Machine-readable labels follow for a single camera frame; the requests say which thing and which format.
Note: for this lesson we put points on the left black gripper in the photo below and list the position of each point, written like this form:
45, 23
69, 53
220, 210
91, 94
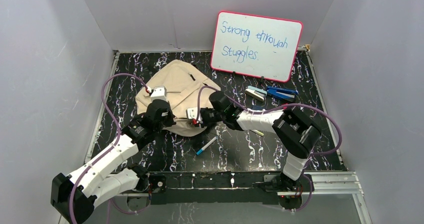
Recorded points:
159, 105

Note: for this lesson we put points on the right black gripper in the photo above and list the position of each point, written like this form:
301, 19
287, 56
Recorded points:
202, 120

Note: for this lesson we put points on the beige canvas backpack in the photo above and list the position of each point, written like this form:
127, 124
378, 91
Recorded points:
182, 82

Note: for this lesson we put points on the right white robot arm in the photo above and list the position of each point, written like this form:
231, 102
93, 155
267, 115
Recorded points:
296, 130

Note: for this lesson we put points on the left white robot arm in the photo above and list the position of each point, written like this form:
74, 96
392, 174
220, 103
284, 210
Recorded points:
76, 195

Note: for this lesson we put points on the light blue white stapler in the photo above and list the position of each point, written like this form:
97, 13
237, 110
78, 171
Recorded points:
256, 93

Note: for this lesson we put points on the white marker pale cap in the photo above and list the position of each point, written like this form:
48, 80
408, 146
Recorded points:
258, 132

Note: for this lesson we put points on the white marker blue cap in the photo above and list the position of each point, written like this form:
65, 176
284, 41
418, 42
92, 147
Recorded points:
204, 147

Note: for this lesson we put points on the blue black stapler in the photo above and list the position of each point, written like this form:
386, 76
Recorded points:
286, 95

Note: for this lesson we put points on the pink framed whiteboard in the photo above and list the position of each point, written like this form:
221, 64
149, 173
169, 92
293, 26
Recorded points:
256, 46

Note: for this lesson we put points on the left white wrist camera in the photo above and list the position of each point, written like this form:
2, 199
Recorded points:
159, 93

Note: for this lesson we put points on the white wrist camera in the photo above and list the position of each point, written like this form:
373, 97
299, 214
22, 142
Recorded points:
192, 115
159, 93

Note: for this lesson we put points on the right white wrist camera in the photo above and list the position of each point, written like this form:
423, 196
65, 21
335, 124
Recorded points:
192, 115

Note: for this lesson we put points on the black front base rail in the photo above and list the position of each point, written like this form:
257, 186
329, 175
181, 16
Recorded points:
221, 187

